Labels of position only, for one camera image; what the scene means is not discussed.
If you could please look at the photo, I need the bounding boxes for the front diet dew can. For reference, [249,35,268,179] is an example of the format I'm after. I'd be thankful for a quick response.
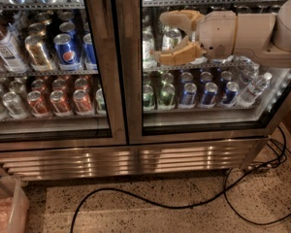
[162,28,182,50]

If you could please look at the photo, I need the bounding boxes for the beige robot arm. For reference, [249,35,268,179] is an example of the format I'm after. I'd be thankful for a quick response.
[153,0,291,68]

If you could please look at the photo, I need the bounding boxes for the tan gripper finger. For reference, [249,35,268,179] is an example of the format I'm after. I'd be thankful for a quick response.
[150,36,206,66]
[159,10,204,33]

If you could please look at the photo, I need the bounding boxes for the clear plastic bin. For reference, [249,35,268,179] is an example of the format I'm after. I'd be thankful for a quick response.
[0,177,29,233]

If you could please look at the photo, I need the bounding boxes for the glass fridge door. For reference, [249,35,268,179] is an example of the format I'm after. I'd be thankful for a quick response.
[115,0,291,145]
[0,0,125,151]

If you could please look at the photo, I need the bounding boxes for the green soda can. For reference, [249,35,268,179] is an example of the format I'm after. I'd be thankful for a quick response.
[158,83,176,110]

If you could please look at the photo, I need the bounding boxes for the blue pepsi can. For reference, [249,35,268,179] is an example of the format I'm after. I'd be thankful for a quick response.
[53,33,81,71]

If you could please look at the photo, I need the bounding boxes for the black floor cable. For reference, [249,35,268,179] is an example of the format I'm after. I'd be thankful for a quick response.
[69,125,291,233]

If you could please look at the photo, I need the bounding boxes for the gold soda can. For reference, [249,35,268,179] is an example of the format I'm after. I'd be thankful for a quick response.
[25,35,56,72]

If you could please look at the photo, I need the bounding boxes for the steel fridge base grille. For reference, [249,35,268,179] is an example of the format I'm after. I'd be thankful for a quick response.
[0,136,270,181]

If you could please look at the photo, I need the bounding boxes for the clear water bottle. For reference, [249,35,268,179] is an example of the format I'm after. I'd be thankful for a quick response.
[237,72,273,108]

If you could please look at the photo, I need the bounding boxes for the blue soda can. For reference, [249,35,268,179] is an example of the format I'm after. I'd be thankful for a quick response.
[179,83,197,109]

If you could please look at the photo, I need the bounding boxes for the brown tea bottle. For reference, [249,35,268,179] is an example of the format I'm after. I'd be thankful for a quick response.
[0,24,29,74]

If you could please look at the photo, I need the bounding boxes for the red soda can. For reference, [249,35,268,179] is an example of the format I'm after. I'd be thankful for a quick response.
[73,89,94,116]

